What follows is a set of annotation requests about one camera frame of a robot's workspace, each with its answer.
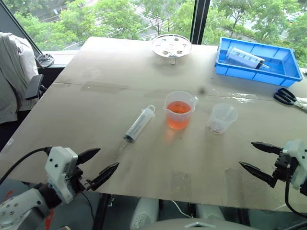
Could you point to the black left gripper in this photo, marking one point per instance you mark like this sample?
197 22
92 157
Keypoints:
78 182

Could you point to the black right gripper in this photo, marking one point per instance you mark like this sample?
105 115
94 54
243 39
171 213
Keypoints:
286 166

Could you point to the clear plastic syringe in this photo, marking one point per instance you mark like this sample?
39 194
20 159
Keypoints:
139 123

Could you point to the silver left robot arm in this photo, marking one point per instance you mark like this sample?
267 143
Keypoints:
16 208

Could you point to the small clear plastic beaker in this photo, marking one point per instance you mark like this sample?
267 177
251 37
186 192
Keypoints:
219 119

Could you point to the beaker with orange liquid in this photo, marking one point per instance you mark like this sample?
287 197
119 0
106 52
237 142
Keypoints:
178 115

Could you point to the black table leg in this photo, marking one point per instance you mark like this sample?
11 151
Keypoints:
102 210

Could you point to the white cylinder under table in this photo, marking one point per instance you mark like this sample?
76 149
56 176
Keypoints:
211 212
144 213

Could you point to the grey rounded robot torso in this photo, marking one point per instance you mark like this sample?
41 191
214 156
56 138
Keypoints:
199 225

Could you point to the blue plastic bin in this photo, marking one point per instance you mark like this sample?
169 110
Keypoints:
283 69

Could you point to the black office chair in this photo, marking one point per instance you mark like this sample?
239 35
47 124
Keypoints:
34 87

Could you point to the clear container in tray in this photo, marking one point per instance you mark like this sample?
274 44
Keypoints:
244 57

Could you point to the grey jacket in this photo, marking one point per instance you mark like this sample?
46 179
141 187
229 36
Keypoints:
12 79

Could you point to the round perforated metal plate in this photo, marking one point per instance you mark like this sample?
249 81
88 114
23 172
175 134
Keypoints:
171 46

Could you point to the black window mullion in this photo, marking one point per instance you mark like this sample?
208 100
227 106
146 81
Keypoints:
200 21

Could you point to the dark slanted window beam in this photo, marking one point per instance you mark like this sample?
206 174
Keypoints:
21 26

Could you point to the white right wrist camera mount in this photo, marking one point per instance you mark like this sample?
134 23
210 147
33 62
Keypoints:
298 155

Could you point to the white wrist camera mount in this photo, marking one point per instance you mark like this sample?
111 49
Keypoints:
58 165
298 155

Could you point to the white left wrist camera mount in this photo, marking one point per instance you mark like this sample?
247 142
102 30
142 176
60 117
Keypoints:
58 165

